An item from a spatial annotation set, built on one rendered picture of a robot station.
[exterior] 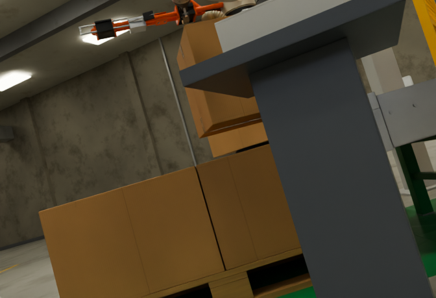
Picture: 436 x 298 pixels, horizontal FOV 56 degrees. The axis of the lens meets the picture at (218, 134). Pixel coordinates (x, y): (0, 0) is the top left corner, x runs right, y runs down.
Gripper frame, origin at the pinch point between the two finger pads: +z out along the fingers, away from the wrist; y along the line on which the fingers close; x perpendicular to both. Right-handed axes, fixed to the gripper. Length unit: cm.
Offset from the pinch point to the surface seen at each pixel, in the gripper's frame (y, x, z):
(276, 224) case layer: 95, 10, -20
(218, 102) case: 45, 2, -21
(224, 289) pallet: 112, -16, -20
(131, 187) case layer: 67, -38, -20
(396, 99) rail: 64, 61, -35
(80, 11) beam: -332, -163, 656
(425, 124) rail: 75, 67, -35
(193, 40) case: 19.8, -0.5, -21.9
